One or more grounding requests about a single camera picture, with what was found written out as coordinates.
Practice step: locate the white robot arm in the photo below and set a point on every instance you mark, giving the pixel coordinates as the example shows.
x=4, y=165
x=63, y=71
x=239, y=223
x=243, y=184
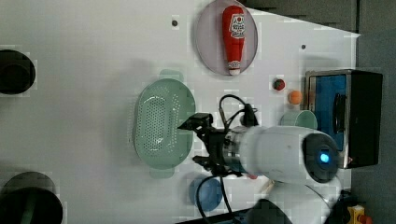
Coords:
x=302, y=163

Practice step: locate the toy toaster oven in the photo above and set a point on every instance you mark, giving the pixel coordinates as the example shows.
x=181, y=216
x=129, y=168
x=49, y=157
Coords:
x=347, y=105

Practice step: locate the red plush ketchup bottle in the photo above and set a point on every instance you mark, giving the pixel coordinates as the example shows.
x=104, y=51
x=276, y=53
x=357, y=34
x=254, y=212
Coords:
x=233, y=35

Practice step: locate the grey round plate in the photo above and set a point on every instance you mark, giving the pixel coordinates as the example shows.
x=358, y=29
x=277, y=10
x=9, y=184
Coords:
x=209, y=42

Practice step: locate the green plastic strainer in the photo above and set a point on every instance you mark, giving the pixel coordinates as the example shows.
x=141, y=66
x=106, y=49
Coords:
x=161, y=108

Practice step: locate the black round object lower left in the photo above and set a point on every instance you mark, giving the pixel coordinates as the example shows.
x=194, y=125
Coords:
x=30, y=198

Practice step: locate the black round object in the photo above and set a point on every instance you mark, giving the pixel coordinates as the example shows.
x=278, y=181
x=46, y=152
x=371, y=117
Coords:
x=17, y=72
x=30, y=198

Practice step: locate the black round object upper left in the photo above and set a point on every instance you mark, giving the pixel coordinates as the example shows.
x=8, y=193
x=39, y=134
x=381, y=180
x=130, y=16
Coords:
x=17, y=72

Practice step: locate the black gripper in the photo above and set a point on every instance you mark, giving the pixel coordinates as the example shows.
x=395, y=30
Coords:
x=213, y=140

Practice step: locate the blue cup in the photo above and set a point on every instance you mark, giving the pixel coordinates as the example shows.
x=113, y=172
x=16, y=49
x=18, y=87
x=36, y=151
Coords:
x=210, y=194

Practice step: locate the orange plush ball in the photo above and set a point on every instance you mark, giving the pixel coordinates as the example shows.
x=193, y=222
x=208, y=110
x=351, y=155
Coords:
x=295, y=97

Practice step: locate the plush peeled banana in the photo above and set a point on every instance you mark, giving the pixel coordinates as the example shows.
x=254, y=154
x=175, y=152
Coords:
x=269, y=187

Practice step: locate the small plush strawberry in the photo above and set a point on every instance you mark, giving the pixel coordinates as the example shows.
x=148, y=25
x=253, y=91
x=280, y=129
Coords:
x=279, y=84

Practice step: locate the green mug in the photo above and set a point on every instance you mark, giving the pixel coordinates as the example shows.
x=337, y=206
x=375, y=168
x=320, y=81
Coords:
x=300, y=118

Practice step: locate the blue metal frame rail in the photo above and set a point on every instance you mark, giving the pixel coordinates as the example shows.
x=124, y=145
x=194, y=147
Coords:
x=237, y=217

